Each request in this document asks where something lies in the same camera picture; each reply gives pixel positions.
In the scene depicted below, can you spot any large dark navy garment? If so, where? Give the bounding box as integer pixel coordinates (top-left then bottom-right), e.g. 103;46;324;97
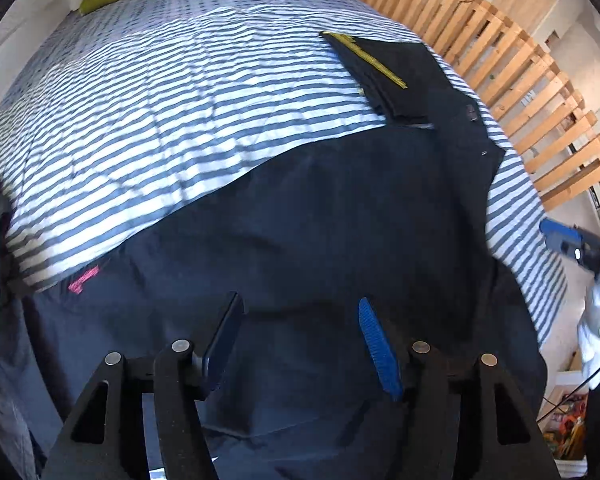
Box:
22;75;548;480

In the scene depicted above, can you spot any folded black yellow-striped garment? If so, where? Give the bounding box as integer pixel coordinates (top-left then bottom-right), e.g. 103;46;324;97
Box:
320;31;481;128

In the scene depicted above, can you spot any person's right hand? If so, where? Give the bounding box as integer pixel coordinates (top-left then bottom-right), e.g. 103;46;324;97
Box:
576;280;600;378

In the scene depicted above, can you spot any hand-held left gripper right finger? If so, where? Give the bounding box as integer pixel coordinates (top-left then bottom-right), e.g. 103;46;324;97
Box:
357;297;563;480

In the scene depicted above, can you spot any wooden slat railing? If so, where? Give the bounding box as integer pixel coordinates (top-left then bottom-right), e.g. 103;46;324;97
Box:
320;0;600;211

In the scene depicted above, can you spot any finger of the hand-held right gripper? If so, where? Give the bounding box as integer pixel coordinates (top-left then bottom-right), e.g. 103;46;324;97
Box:
540;217;600;271

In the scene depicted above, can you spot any grey-blue garment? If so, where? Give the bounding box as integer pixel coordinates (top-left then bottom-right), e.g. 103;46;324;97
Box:
0;295;48;480

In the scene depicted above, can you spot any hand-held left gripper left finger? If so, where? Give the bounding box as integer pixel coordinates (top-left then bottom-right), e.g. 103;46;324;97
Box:
40;291;245;480

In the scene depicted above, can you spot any box with colourful print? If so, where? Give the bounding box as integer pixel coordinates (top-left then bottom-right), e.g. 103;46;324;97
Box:
542;370;588;462

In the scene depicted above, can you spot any black cable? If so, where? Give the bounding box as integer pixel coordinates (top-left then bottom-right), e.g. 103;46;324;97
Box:
539;337;600;422

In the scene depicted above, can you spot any blue white striped blanket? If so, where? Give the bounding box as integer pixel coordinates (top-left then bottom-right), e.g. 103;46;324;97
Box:
0;0;571;346

